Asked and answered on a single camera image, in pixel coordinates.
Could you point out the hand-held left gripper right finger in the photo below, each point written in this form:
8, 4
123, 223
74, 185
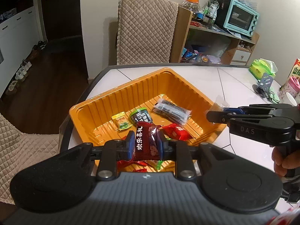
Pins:
160, 145

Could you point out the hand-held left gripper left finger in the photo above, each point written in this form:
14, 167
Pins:
130, 145

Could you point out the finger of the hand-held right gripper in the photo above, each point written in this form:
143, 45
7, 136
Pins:
215, 117
232, 109

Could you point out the clear brown candy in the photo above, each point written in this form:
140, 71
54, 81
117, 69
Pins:
218, 104

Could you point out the maroon snack packet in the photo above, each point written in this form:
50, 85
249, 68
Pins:
146, 143

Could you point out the red packet with face print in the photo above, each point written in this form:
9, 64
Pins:
126, 163

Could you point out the green candy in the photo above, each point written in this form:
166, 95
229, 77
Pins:
159, 164

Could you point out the bright red candy packet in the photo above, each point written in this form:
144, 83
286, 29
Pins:
175, 132

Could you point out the yellow candy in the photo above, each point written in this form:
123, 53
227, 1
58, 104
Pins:
121, 121

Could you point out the small orange-red snack packet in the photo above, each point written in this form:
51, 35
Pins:
140, 170

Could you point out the green black sausage packet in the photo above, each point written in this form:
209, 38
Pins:
140, 114

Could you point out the grey seaweed packet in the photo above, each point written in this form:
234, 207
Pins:
172, 111

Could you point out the orange plastic tray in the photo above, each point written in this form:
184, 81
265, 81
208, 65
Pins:
105, 107

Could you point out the person's right hand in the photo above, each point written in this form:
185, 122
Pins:
277, 157

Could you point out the green cloth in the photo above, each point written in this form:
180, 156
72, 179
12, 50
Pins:
274, 97

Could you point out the grey phone stand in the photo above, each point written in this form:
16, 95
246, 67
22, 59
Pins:
266, 82

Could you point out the plain white cup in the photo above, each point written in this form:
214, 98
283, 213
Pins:
291, 98

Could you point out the green tissue pack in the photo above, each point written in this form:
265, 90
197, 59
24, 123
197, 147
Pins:
257, 69

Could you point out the small white drawer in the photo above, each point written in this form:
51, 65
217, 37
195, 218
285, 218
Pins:
241, 55

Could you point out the pink bottle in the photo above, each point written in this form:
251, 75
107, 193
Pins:
293, 84

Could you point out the yellow green seed bag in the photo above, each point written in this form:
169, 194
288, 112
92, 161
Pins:
295, 69

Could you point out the red white patterned clothing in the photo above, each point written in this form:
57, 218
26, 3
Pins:
288, 216

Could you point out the teal toaster oven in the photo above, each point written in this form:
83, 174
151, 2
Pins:
239, 18

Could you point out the wooden shelf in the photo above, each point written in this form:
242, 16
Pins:
180, 32

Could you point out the red package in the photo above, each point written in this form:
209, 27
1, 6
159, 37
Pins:
195, 24

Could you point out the green white bag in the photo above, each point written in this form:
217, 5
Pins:
213, 8

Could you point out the quilted beige chair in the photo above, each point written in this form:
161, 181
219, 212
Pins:
145, 28
18, 157

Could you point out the clear jar with orange lid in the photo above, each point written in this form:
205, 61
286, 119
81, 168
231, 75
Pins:
189, 3

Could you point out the row of shoes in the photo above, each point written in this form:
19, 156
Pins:
20, 72

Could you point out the dark wooden door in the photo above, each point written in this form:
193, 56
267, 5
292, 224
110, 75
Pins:
61, 9

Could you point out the white cabinet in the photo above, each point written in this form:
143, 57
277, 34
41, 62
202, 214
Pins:
14, 39

